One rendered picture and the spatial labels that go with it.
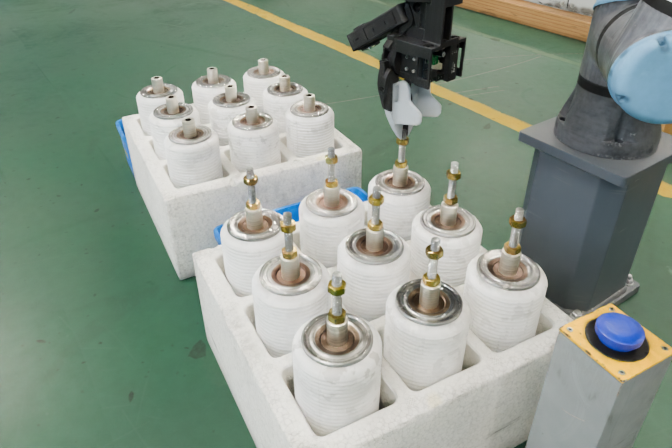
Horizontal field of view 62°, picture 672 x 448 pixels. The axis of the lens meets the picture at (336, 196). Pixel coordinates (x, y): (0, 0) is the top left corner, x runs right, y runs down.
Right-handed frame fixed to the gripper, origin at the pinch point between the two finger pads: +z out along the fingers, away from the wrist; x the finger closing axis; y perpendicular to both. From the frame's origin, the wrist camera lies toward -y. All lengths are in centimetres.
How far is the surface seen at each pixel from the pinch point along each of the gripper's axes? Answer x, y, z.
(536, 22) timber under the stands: 174, -74, 32
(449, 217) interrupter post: -3.8, 12.8, 7.8
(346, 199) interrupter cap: -9.5, -1.3, 9.0
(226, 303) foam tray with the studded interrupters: -30.6, -1.8, 16.3
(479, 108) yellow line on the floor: 83, -40, 34
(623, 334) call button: -15.2, 39.7, 1.4
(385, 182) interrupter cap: -1.8, -0.7, 9.0
